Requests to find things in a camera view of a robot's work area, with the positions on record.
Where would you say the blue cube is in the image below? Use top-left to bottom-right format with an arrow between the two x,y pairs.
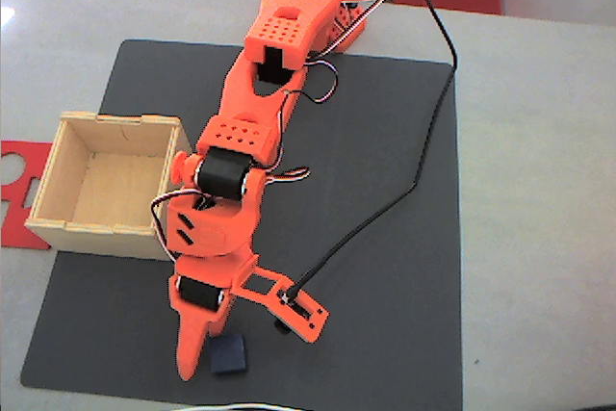
209,332 -> 250,374

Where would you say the open wooden box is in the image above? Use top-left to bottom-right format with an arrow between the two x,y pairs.
23,111 -> 195,262

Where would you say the red flat cutout piece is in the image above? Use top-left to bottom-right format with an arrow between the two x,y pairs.
0,140 -> 54,251

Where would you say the dark grey mat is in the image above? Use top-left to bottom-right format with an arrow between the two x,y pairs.
19,39 -> 464,411

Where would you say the white cable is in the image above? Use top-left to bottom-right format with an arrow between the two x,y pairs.
170,400 -> 309,411

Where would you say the orange camera mount with camera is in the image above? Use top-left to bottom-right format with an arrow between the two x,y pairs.
233,261 -> 331,343

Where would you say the short servo wire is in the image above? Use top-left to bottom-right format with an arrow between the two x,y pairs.
267,167 -> 311,187

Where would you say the black camera cable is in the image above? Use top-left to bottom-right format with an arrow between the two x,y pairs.
286,0 -> 459,304

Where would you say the servo wire loop at elbow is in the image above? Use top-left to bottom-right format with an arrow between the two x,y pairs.
283,59 -> 339,105

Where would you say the servo wire bundle at base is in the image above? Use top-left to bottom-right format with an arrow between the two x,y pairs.
315,0 -> 389,64

